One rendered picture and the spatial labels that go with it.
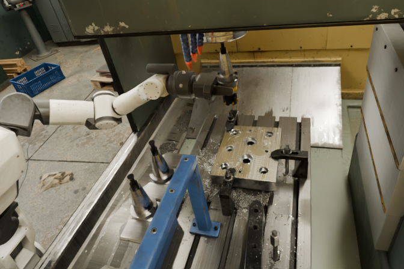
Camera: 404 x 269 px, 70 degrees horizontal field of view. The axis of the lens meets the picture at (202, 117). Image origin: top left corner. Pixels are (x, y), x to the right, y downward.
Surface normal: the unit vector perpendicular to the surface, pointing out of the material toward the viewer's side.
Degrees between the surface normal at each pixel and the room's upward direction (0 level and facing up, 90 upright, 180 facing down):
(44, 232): 0
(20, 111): 50
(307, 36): 90
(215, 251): 0
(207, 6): 90
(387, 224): 90
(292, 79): 24
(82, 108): 45
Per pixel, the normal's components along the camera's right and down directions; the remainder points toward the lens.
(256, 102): -0.26, -0.49
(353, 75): -0.28, 0.60
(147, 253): -0.15, -0.80
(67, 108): 0.47, -0.40
